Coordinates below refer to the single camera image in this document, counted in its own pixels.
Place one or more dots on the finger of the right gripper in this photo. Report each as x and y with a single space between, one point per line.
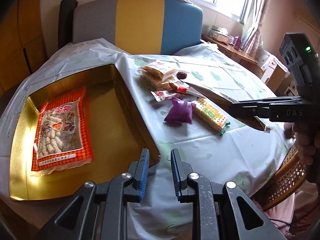
249 109
276 99

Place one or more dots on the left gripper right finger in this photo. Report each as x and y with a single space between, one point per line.
220 211

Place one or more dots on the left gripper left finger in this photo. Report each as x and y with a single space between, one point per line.
98 211

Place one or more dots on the yellow green cracker pack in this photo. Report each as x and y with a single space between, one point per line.
207 112

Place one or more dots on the purple snack pouch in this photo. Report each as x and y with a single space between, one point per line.
181 111

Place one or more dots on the red wedding candy pack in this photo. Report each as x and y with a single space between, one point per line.
177 88

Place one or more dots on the dried red date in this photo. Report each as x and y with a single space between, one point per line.
181 75

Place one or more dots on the large orange snack bag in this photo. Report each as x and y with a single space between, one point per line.
61 141

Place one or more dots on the pink rose candy pack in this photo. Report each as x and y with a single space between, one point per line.
164 95

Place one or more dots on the orange round cake pack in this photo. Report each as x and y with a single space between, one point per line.
159 69

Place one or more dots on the white ba zhen snack pack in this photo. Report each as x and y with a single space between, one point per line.
224 103

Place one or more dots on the puffed rice bar pack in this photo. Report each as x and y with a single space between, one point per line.
157 83

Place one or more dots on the pink gloved right hand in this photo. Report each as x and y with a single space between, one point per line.
307 144

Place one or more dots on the white cardboard box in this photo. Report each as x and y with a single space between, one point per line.
274 72

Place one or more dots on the wooden side desk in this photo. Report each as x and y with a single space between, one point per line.
229 50

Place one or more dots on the pink curtain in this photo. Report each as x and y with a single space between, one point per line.
253 17

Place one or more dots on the purple cup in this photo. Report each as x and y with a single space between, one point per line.
237 42

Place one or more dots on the white green patterned tablecloth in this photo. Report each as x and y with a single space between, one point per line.
244 155

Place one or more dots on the wicker chair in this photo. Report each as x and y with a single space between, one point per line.
283 183

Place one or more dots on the tissue box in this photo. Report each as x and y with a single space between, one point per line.
219 34

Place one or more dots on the red gold gift box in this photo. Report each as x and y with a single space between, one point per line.
114 124

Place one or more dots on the grey yellow blue sofa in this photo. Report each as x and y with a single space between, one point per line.
161 27

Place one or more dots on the black rolled mat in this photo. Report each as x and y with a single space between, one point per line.
65 24

